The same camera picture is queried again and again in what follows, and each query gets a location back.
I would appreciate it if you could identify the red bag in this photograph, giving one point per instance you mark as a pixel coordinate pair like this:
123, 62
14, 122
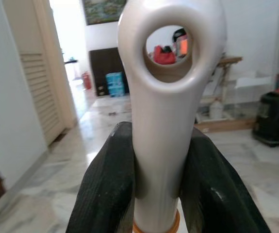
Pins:
163, 57

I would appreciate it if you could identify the cream louvered door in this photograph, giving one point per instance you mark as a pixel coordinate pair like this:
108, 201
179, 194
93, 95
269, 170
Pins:
39, 85

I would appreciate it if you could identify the white plastic jug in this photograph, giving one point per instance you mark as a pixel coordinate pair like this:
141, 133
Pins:
216, 110

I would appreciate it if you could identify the white sheet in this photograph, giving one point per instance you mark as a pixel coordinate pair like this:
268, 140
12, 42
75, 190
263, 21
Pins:
253, 82

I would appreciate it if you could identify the black bag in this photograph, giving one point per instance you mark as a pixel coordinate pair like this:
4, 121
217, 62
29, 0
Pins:
272, 116

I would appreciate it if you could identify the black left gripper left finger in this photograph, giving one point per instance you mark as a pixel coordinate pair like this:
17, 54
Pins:
105, 184

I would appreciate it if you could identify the black orange appliance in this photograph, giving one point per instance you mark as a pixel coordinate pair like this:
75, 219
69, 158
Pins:
180, 41

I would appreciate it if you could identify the red canister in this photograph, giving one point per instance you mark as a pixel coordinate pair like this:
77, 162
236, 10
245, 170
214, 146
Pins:
87, 81

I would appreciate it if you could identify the wooden rack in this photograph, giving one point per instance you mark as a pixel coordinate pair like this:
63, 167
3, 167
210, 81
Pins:
229, 60

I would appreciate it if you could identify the dark brown board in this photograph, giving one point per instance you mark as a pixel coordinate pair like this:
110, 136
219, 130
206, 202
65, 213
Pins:
103, 60

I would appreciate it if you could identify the framed landscape painting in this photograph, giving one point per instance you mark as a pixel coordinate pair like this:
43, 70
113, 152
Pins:
103, 11

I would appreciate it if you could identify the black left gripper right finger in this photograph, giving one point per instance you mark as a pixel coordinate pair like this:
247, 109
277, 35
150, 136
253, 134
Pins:
214, 194

